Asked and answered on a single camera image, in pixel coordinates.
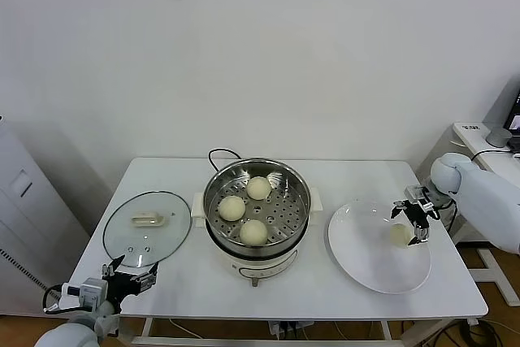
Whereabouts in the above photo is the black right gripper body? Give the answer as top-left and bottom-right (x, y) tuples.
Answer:
(400, 200), (432, 228)

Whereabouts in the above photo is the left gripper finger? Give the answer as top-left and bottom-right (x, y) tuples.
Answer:
(136, 262), (160, 291)
(101, 254), (127, 281)

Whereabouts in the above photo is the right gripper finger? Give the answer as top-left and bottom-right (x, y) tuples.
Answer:
(407, 220), (431, 247)
(389, 199), (407, 220)

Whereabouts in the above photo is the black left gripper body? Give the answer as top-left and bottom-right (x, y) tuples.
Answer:
(104, 271), (141, 301)

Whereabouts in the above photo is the white steamed baozi bun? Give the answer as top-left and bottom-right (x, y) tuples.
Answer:
(219, 195), (247, 222)
(239, 219), (269, 247)
(388, 223), (412, 247)
(246, 176), (272, 201)

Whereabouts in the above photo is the glass lid with cream handle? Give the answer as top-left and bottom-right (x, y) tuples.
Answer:
(102, 190), (192, 269)

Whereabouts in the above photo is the stainless steel steamer basket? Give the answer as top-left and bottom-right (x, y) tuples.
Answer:
(201, 158), (313, 251)

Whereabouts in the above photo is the large white round plate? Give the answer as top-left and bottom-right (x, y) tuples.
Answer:
(327, 200), (432, 295)

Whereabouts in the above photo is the white side table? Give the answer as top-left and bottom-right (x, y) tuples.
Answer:
(416, 121), (520, 307)

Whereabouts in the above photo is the light grey cabinet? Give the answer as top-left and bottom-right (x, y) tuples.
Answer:
(0, 117), (90, 318)

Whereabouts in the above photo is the small grey cylinder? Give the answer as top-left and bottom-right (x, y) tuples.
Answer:
(485, 126), (512, 148)

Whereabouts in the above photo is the cream white electric cooker base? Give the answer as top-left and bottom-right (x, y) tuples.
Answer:
(190, 188), (325, 288)

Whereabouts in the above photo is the white power strip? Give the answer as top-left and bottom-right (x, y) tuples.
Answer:
(267, 321), (314, 340)

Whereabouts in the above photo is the laptop with dark screen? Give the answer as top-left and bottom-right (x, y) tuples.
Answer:
(502, 85), (520, 139)

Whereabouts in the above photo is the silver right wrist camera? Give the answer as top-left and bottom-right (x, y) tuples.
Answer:
(404, 185), (434, 206)

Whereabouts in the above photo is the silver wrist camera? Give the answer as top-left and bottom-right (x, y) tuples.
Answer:
(60, 276), (109, 307)
(404, 185), (434, 206)

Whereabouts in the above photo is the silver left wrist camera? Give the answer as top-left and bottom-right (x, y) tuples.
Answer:
(60, 276), (109, 307)

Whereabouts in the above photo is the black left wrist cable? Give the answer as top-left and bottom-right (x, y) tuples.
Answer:
(42, 284), (68, 315)

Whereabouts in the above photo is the white table frame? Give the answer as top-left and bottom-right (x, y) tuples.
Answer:
(132, 316), (480, 347)

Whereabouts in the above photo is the black cooker power cord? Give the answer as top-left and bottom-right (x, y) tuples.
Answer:
(207, 149), (245, 173)

